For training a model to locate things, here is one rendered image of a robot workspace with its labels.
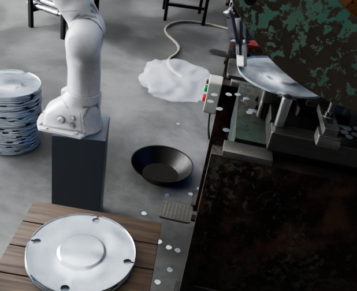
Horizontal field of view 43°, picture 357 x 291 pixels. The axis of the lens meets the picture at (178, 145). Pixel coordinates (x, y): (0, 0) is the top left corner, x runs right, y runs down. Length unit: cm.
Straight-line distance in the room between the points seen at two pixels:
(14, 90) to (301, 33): 153
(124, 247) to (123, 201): 73
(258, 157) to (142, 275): 45
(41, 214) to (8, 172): 78
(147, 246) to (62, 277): 26
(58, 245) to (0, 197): 78
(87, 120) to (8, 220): 59
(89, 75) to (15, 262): 61
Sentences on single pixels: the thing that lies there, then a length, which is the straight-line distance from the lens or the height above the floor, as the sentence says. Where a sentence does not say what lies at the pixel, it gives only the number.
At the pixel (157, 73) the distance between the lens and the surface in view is 284.
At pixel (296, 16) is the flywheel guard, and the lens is 90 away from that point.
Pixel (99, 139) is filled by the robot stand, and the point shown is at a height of 45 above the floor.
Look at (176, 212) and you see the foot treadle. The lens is 174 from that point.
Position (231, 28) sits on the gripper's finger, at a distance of 138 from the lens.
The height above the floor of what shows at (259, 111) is 67.
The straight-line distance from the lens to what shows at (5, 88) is 219.
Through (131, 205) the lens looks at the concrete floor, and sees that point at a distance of 199.
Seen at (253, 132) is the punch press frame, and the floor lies 64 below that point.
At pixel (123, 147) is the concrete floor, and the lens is 235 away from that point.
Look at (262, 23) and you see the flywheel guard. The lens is 90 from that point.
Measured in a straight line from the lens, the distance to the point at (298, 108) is 139.
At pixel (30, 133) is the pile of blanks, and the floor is 10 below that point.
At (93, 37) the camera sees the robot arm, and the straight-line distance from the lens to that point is 139.
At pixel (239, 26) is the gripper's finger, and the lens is 140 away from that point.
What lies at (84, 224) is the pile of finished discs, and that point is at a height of 37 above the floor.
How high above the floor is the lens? 130
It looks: 32 degrees down
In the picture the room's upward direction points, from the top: 10 degrees clockwise
